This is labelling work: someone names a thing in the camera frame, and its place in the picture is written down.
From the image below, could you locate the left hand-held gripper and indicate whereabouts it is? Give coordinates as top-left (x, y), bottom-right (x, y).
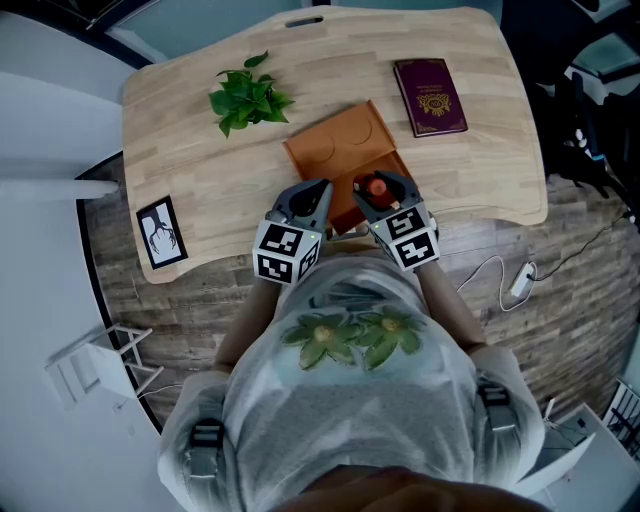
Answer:
top-left (252, 178), bottom-right (335, 287)

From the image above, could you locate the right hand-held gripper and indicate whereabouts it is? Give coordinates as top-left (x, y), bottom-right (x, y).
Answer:
top-left (351, 170), bottom-right (442, 273)

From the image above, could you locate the small red-capped bottle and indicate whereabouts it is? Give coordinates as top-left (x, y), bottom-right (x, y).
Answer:
top-left (353, 172), bottom-right (399, 210)

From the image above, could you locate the orange wooden tray box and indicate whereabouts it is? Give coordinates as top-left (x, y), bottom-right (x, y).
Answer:
top-left (282, 99), bottom-right (416, 236)

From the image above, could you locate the person's right forearm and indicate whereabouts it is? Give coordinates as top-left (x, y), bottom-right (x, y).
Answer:
top-left (414, 259), bottom-right (489, 354)

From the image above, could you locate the person's left forearm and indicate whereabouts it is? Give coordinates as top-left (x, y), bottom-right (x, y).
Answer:
top-left (212, 279), bottom-right (284, 374)

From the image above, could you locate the maroon hardcover book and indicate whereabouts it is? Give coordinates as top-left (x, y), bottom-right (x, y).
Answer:
top-left (392, 57), bottom-right (469, 139)

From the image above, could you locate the green potted plant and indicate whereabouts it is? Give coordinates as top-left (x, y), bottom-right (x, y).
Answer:
top-left (208, 49), bottom-right (296, 140)

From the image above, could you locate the black framed antler picture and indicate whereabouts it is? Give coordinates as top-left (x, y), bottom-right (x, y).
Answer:
top-left (135, 195), bottom-right (190, 271)

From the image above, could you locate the white power strip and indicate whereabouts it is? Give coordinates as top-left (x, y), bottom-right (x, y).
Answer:
top-left (508, 260), bottom-right (537, 296)

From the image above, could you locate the black office chair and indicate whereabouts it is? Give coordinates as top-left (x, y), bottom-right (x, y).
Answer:
top-left (534, 69), bottom-right (640, 201)

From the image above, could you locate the grey flower print shirt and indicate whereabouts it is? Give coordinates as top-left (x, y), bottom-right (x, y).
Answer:
top-left (157, 254), bottom-right (546, 512)

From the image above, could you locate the white cabinet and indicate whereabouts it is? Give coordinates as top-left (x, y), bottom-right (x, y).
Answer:
top-left (514, 403), bottom-right (640, 512)

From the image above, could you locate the white cable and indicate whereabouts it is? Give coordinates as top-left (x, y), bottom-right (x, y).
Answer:
top-left (455, 254), bottom-right (521, 311)

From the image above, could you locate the black cable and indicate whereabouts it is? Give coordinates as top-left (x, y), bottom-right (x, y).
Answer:
top-left (532, 212), bottom-right (634, 282)

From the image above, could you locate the grey harness strap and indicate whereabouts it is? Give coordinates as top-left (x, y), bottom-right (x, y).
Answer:
top-left (477, 382), bottom-right (516, 431)
top-left (187, 418), bottom-right (225, 479)

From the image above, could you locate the white wire rack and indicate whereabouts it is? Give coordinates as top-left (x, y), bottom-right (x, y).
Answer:
top-left (602, 377), bottom-right (640, 444)

